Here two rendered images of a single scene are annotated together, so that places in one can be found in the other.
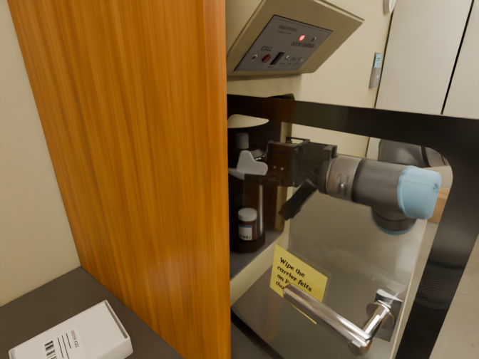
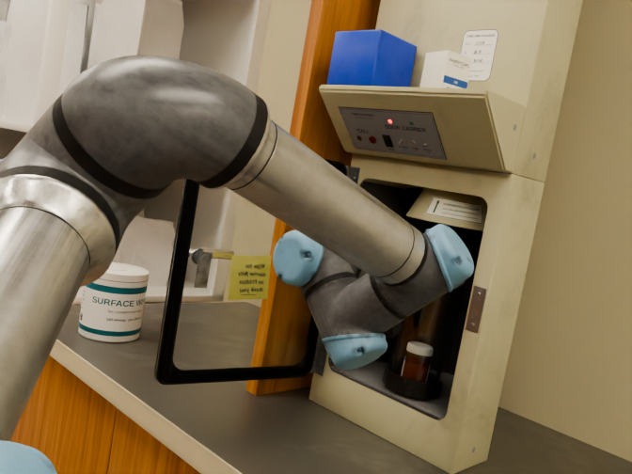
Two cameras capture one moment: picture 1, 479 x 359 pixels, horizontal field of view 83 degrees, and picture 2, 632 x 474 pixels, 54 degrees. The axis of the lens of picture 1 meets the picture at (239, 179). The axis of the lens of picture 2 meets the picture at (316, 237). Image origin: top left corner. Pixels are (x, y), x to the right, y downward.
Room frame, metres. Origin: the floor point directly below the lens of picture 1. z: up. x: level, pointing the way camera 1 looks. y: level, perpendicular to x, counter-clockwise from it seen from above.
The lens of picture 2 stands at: (0.47, -1.10, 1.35)
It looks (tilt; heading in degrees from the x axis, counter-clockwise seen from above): 5 degrees down; 96
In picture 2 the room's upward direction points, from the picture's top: 10 degrees clockwise
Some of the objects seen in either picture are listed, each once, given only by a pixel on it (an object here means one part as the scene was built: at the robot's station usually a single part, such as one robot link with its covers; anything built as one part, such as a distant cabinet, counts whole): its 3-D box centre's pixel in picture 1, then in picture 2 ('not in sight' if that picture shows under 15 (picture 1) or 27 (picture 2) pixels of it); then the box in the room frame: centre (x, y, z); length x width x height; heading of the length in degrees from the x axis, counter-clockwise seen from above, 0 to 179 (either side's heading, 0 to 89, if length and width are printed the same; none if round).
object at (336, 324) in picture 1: (333, 307); not in sight; (0.20, -0.09, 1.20); 0.10 x 0.05 x 0.03; 42
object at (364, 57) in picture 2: not in sight; (371, 65); (0.40, -0.03, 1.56); 0.10 x 0.10 x 0.09; 52
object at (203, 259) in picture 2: not in sight; (201, 269); (0.20, -0.15, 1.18); 0.02 x 0.02 x 0.06; 42
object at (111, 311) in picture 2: not in sight; (114, 300); (-0.08, 0.19, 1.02); 0.13 x 0.13 x 0.15
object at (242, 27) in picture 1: (295, 41); (409, 126); (0.48, -0.09, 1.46); 0.32 x 0.11 x 0.10; 142
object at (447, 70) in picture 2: not in sight; (445, 75); (0.52, -0.12, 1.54); 0.05 x 0.05 x 0.06; 38
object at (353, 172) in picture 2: not in sight; (333, 272); (0.40, 0.04, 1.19); 0.03 x 0.02 x 0.39; 142
